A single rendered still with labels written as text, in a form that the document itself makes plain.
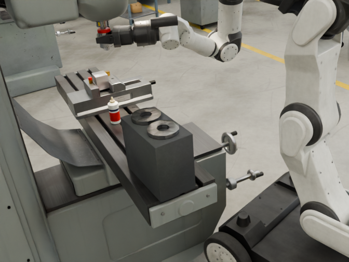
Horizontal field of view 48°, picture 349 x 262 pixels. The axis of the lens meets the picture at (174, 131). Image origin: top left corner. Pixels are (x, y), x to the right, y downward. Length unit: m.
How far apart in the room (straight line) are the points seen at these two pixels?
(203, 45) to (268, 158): 1.55
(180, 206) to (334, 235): 0.51
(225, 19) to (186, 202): 0.71
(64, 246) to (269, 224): 0.79
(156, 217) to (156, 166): 0.17
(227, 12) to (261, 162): 1.57
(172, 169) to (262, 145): 2.01
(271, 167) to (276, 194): 1.18
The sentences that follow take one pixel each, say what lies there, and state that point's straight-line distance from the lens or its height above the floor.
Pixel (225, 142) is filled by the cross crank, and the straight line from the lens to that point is 1.92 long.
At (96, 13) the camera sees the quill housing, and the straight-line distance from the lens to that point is 1.35.
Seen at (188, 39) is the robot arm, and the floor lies 1.20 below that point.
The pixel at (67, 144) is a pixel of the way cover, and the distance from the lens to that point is 1.58.
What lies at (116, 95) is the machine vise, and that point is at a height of 0.96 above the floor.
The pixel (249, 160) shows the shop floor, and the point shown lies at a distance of 2.86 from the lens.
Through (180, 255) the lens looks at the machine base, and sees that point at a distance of 1.93.
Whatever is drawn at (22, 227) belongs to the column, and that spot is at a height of 0.72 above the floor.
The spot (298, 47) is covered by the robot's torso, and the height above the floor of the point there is 1.26.
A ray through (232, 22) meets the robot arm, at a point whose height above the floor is 1.24.
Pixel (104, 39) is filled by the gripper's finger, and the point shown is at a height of 1.24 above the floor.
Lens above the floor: 1.63
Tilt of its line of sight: 30 degrees down
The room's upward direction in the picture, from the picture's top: 5 degrees counter-clockwise
